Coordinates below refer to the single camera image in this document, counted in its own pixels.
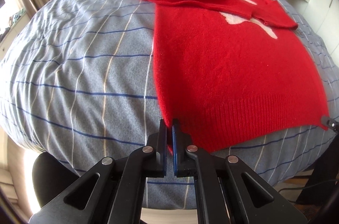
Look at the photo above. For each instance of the clothes pile on bench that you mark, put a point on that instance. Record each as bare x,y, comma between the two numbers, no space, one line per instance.
12,21

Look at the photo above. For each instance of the red knit sweater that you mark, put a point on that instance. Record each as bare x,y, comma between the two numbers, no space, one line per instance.
230,71

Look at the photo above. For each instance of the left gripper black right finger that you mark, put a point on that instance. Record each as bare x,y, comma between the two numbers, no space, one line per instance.
189,159

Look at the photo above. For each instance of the blue plaid bed duvet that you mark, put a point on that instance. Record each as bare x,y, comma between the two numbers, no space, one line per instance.
77,82

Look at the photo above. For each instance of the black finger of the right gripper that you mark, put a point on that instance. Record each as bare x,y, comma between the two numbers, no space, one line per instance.
330,123

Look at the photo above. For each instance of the white window bench cabinet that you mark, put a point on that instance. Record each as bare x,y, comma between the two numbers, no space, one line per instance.
20,20

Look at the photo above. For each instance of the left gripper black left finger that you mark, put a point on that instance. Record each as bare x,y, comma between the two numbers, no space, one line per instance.
149,161

